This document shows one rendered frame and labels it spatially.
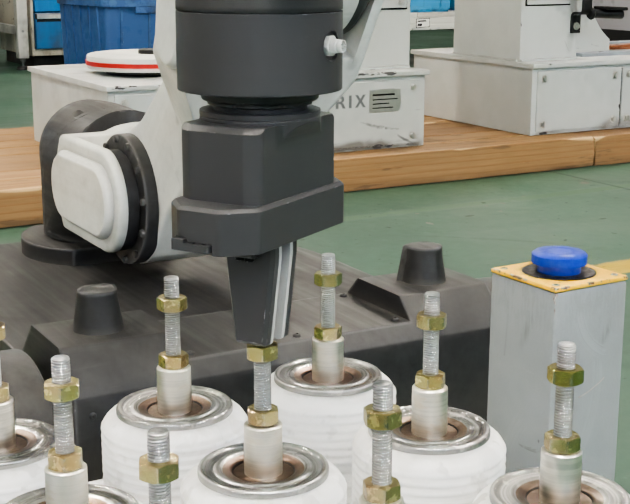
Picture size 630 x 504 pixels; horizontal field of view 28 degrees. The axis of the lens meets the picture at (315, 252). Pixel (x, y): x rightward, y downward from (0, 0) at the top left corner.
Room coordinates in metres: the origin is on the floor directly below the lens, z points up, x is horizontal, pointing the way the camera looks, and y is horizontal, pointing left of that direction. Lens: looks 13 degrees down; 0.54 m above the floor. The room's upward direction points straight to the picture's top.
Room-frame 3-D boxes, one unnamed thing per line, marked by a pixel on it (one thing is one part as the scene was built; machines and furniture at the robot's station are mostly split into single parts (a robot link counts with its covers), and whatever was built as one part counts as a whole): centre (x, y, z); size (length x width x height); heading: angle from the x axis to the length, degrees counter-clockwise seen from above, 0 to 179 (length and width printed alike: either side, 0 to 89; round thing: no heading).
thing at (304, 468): (0.67, 0.03, 0.25); 0.08 x 0.08 x 0.01
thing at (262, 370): (0.67, 0.03, 0.30); 0.01 x 0.01 x 0.08
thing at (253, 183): (0.67, 0.03, 0.45); 0.13 x 0.10 x 0.12; 150
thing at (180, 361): (0.77, 0.09, 0.29); 0.02 x 0.02 x 0.01; 35
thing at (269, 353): (0.67, 0.03, 0.32); 0.02 x 0.02 x 0.01; 65
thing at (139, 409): (0.77, 0.09, 0.25); 0.08 x 0.08 x 0.01
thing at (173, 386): (0.77, 0.09, 0.26); 0.02 x 0.02 x 0.03
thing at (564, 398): (0.63, -0.13, 0.30); 0.01 x 0.01 x 0.08
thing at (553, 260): (0.89, -0.18, 0.32); 0.04 x 0.04 x 0.02
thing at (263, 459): (0.67, 0.03, 0.26); 0.02 x 0.02 x 0.03
